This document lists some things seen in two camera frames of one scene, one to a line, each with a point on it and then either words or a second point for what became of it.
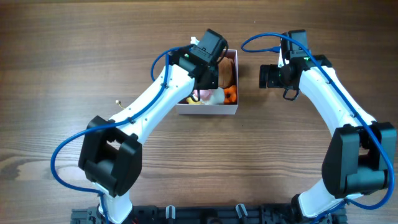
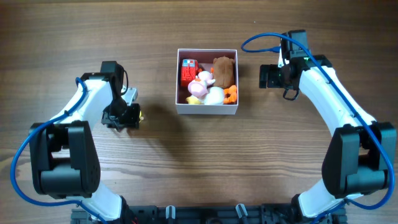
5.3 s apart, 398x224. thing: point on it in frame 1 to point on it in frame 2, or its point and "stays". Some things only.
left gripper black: [212, 82] to [132, 122]
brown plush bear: [226, 72] stays
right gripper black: [265, 76] stays
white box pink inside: [214, 109] stays
